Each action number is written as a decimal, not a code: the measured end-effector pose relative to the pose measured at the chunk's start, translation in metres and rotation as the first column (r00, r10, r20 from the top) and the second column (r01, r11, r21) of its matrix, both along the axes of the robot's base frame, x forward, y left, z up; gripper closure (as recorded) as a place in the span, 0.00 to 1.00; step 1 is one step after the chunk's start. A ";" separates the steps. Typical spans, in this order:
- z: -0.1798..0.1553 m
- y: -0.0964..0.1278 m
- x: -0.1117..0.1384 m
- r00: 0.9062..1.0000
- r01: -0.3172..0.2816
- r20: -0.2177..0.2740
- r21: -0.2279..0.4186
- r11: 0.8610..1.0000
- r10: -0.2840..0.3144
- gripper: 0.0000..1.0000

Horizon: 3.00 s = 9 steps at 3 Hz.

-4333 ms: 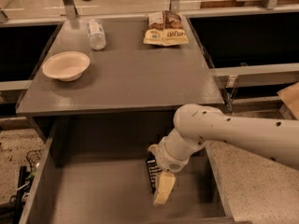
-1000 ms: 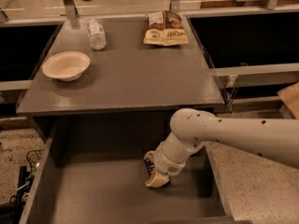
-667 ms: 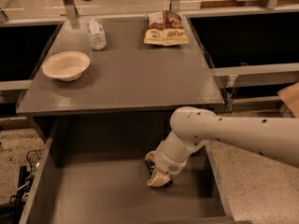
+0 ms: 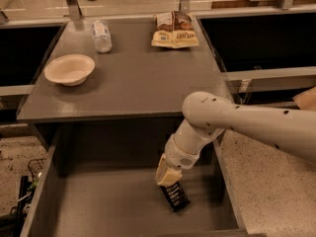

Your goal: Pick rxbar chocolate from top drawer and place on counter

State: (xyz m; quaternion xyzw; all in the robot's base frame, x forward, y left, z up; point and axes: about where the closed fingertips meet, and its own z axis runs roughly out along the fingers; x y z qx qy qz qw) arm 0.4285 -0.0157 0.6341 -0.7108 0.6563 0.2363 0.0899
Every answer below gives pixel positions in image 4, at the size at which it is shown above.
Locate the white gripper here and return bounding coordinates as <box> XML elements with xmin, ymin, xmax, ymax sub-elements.
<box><xmin>155</xmin><ymin>134</ymin><xmax>199</xmax><ymax>187</ymax></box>

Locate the black rxbar chocolate bar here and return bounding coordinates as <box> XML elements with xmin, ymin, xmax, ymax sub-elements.
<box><xmin>160</xmin><ymin>182</ymin><xmax>190</xmax><ymax>212</ymax></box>

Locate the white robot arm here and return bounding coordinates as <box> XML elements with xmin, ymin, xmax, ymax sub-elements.
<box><xmin>156</xmin><ymin>92</ymin><xmax>316</xmax><ymax>187</ymax></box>

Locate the grey open top drawer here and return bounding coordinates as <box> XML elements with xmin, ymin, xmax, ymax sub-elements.
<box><xmin>21</xmin><ymin>118</ymin><xmax>245</xmax><ymax>237</ymax></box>

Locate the grey counter cabinet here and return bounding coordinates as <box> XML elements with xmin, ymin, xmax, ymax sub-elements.
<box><xmin>17</xmin><ymin>15</ymin><xmax>238</xmax><ymax>150</ymax></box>

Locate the white paper bowl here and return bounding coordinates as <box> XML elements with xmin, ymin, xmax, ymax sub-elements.
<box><xmin>44</xmin><ymin>54</ymin><xmax>95</xmax><ymax>86</ymax></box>

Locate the brown yellow snack bag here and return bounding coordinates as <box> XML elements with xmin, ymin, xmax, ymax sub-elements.
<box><xmin>151</xmin><ymin>11</ymin><xmax>199</xmax><ymax>49</ymax></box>

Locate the black cables and base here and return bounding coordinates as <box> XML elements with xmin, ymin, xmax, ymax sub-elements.
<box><xmin>0</xmin><ymin>158</ymin><xmax>45</xmax><ymax>237</ymax></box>

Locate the metal railing post left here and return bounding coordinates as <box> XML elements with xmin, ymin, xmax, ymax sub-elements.
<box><xmin>66</xmin><ymin>0</ymin><xmax>82</xmax><ymax>21</ymax></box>

